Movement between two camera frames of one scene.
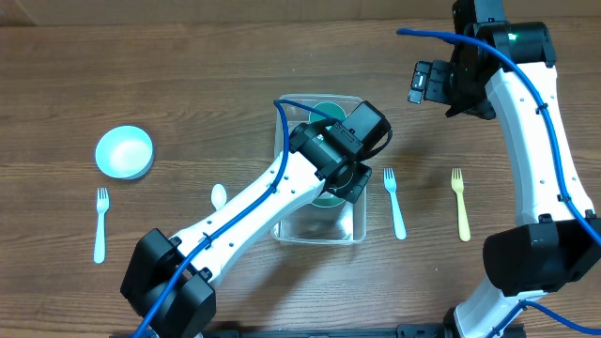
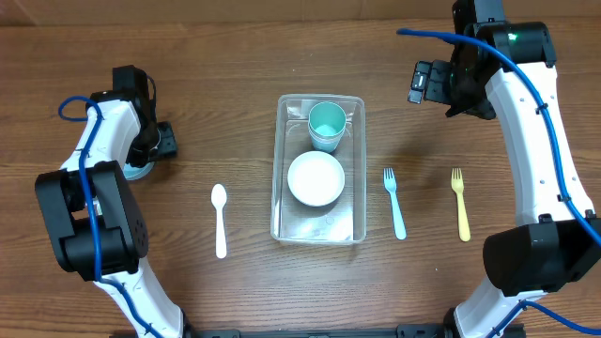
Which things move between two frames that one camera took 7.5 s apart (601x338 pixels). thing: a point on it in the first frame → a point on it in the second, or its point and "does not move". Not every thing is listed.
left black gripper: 355,182 → 165,145
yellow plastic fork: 457,184 does not move
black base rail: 422,330 does not move
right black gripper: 436,74 does not move
